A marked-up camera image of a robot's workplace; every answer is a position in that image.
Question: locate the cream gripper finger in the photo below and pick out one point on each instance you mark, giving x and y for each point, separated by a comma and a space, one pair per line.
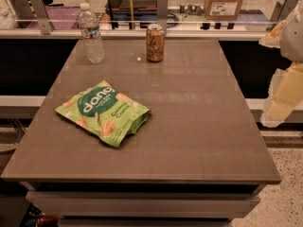
284, 94
272, 38

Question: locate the orange soda can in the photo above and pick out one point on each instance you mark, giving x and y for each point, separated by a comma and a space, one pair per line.
155, 40

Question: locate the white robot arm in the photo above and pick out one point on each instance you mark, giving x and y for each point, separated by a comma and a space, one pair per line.
291, 41

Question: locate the cardboard box with label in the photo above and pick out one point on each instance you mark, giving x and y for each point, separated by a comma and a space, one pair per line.
222, 9

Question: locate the green snack chip bag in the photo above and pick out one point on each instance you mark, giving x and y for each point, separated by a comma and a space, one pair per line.
105, 112

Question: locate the clear plastic water bottle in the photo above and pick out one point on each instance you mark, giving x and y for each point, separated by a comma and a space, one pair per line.
89, 29

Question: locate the purple mat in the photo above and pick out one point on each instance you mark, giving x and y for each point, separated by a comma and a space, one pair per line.
61, 17

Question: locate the grey table base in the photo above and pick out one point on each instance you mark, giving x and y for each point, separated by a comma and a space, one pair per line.
187, 206

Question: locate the right metal railing bracket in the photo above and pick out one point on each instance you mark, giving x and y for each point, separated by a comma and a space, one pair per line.
282, 9

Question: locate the metal railing bracket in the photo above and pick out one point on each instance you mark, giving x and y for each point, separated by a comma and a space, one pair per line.
162, 13
39, 11
282, 9

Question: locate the middle metal railing bracket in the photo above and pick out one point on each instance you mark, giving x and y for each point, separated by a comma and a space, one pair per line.
162, 13

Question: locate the left metal railing bracket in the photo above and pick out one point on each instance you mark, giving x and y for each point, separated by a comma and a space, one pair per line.
39, 11

